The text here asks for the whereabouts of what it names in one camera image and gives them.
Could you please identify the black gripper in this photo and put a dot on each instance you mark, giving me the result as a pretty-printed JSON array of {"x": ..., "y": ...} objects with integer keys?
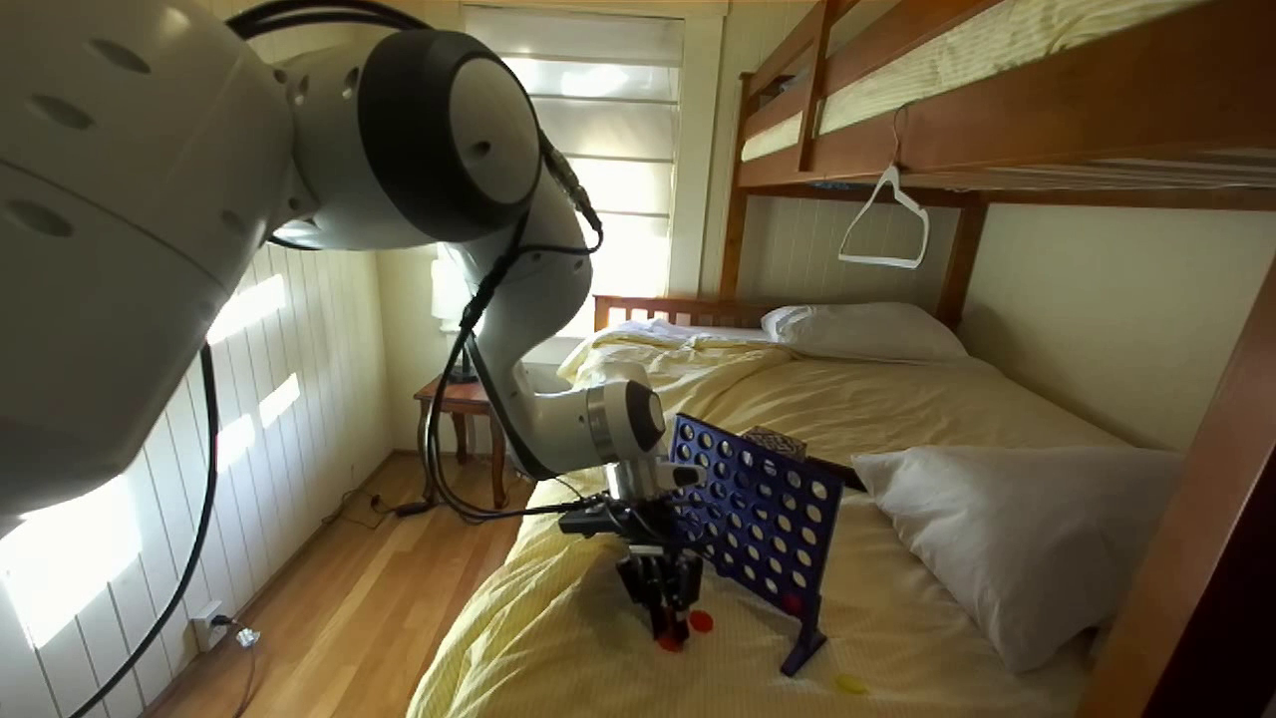
[{"x": 664, "y": 550}]

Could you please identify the orange game disc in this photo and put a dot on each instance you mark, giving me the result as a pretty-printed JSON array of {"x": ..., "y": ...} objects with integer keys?
[
  {"x": 705, "y": 620},
  {"x": 672, "y": 642}
]

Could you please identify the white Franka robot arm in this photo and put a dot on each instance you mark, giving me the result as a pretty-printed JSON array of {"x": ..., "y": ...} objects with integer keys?
[{"x": 135, "y": 203}]

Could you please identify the yellow bed blanket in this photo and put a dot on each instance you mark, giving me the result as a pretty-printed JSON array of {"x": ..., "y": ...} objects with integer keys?
[{"x": 571, "y": 652}]

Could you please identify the blue connect four grid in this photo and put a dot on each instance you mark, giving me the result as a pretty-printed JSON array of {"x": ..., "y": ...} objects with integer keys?
[{"x": 784, "y": 533}]

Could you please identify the yellow game disc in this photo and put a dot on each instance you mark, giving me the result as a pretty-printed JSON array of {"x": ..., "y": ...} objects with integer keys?
[{"x": 846, "y": 689}]

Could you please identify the small wooden side table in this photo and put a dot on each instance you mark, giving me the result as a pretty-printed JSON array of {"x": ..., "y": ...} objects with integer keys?
[{"x": 455, "y": 397}]

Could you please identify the flat white pillow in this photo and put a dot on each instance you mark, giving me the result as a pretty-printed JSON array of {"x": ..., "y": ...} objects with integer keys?
[{"x": 862, "y": 329}]

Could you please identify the large white pillow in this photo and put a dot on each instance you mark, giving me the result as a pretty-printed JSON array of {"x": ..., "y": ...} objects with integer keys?
[{"x": 1024, "y": 543}]

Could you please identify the table lamp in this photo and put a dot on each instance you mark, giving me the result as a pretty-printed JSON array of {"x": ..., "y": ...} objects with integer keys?
[{"x": 450, "y": 295}]

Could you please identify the white clothes hanger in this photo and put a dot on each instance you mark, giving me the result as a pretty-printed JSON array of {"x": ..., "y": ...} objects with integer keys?
[{"x": 881, "y": 261}]

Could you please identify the white window blind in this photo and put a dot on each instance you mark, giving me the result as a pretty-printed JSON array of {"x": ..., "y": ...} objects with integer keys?
[{"x": 641, "y": 132}]

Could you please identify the upper bunk mattress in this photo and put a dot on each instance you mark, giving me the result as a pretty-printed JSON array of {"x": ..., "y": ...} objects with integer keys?
[{"x": 1012, "y": 46}]

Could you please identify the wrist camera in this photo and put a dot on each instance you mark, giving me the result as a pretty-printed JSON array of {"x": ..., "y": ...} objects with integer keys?
[{"x": 600, "y": 515}]

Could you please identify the wall outlet with plug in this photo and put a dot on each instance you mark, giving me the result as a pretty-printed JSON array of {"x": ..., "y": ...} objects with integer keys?
[{"x": 220, "y": 623}]

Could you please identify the wooden bunk bed frame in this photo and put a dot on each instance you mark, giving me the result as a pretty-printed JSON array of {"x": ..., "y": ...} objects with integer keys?
[{"x": 1063, "y": 123}]

